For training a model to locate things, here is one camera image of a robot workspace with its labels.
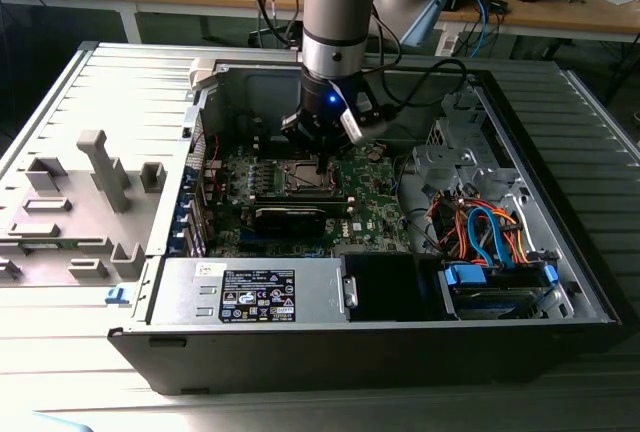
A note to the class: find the green motherboard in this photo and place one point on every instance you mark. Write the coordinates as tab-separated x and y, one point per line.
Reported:
370	186

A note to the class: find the black PC case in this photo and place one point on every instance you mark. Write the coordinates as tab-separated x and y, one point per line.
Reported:
350	359

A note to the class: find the blue expansion card retainer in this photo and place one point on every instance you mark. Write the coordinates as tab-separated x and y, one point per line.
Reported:
176	240

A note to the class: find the silver metal drive cage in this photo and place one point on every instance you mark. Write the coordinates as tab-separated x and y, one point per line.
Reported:
450	161

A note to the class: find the round coin battery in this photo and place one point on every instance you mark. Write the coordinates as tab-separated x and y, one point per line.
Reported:
375	153

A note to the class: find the black graphics card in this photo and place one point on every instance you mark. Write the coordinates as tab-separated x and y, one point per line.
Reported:
290	222

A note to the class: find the pale blue object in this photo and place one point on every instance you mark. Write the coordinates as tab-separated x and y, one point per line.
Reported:
57	424

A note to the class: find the grey parts rack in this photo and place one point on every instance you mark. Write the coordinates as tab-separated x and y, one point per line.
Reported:
107	172

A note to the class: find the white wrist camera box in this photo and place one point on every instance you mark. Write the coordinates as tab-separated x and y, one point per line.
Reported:
351	127

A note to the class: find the grey plastic case latch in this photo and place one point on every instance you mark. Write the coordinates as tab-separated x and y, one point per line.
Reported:
202	73

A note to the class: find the hard disk in blue carrier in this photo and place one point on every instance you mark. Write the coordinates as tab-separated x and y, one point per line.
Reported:
467	276

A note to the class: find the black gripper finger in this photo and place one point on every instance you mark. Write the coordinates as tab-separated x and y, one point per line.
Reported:
292	129
327	159

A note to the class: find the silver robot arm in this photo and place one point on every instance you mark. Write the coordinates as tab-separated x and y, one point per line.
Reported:
335	12

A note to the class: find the CPU socket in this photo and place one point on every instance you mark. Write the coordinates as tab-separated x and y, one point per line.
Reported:
311	194

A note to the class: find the silver CPU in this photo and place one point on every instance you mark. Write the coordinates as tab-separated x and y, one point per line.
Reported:
306	179

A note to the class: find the silver power supply unit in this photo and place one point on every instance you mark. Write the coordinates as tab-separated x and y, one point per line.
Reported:
190	289

